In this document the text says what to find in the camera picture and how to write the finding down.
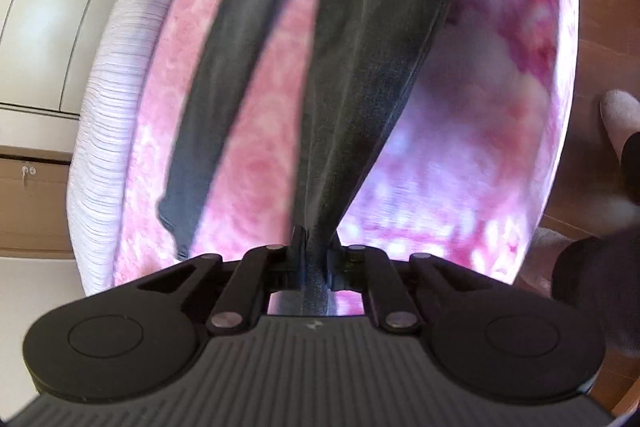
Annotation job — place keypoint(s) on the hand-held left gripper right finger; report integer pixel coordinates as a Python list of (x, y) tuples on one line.
[(336, 272)]

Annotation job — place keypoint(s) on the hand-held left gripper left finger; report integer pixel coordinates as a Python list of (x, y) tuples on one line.
[(299, 252)]

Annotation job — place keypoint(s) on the grey jeans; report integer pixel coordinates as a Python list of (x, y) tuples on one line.
[(360, 107)]

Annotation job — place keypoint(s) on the pink floral blanket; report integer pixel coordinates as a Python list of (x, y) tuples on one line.
[(250, 167)]

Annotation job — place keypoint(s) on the beige fluffy slipper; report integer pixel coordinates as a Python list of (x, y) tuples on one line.
[(542, 257), (620, 117)]

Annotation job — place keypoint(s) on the white striped pillow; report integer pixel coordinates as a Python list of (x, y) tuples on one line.
[(115, 107)]

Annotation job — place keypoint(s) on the brown wooden door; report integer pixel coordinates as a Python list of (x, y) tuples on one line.
[(40, 217)]

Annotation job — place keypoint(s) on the white wardrobe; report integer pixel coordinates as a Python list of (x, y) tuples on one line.
[(50, 7)]

